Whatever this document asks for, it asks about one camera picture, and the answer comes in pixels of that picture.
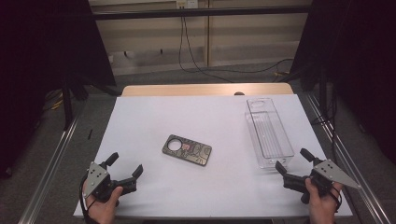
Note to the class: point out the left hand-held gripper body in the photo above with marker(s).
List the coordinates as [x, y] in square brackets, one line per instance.
[101, 183]

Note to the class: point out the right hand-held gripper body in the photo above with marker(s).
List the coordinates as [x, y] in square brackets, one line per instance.
[323, 177]

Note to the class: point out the dark patterned phone case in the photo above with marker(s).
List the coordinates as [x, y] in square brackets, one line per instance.
[196, 152]

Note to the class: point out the person's left hand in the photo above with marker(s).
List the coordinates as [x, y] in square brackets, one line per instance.
[101, 211]

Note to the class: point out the person's right hand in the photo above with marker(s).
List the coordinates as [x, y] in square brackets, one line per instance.
[322, 208]

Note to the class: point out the small black pen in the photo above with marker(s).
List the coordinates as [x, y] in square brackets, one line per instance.
[90, 134]

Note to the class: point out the clear plastic box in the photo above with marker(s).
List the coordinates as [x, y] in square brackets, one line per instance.
[267, 133]

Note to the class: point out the black stand leg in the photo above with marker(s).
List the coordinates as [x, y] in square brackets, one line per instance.
[67, 107]
[323, 93]

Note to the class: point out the white board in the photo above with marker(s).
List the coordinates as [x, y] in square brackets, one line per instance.
[186, 118]

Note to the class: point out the wooden table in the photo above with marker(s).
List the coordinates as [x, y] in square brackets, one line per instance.
[186, 89]

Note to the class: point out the black curtain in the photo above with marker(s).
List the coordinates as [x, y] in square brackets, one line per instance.
[40, 62]
[358, 62]

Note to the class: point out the black horizontal bar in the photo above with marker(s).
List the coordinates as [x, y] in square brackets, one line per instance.
[202, 13]

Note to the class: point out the metal floor rail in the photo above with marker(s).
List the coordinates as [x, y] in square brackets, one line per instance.
[348, 155]
[46, 174]

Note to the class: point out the white wall outlet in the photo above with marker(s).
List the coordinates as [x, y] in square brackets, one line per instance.
[186, 3]

